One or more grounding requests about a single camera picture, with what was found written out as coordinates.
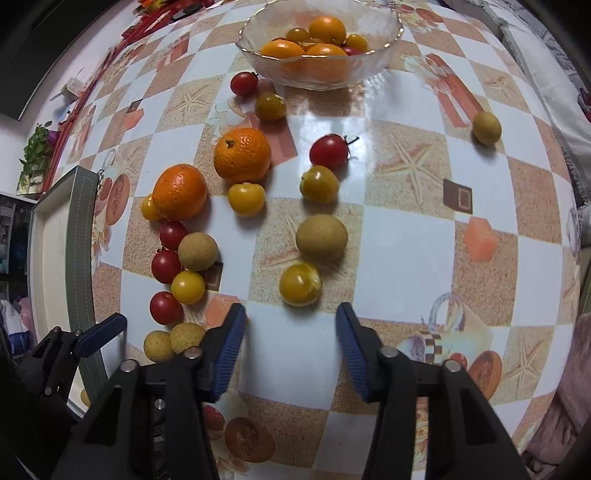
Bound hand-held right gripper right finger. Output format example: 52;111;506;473
335;302;532;480

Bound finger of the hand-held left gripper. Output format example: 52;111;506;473
28;314;128;398

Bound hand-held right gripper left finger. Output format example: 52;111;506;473
51;303;248;480

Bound white tray with grey rim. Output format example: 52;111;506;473
28;166;127;418

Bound checkered printed tablecloth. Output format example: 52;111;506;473
46;0;583;480

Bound cluttered storage shelf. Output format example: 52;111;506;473
0;191;35;278

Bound mandarin orange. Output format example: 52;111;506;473
213;128;272;183
152;164;208;221
302;43;350;81
308;16;347;44
260;39;305;60

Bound green potted plant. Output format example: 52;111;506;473
18;122;61;197

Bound red cherry tomato with stem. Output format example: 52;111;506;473
309;134;360;171

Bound pink cloth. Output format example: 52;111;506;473
522;314;591;480

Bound yellow-green cherry tomato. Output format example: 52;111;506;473
255;91;287;122

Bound clear glass bowl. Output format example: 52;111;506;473
235;0;404;89

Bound red gift boxes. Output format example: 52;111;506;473
122;0;218;38

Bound grey fabric cushion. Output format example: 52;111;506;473
489;0;591;217

